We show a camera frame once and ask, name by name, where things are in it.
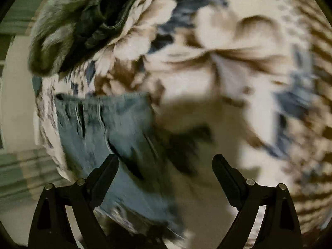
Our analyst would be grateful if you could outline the blue denim jeans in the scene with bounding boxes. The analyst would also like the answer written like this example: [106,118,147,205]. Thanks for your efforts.
[55,93,185,240]

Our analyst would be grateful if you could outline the striped green beige cloth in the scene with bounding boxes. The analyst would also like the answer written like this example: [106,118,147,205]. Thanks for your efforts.
[0,148,69,211]

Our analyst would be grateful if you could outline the floral bed blanket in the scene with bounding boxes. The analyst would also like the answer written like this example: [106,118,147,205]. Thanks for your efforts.
[35,0,331,248]

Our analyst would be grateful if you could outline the grey folded fuzzy garment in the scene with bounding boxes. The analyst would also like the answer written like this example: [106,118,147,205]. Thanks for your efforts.
[28,0,90,77]

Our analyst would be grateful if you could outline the dark green folded cloth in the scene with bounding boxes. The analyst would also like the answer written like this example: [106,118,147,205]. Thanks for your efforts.
[74,0,135,55]

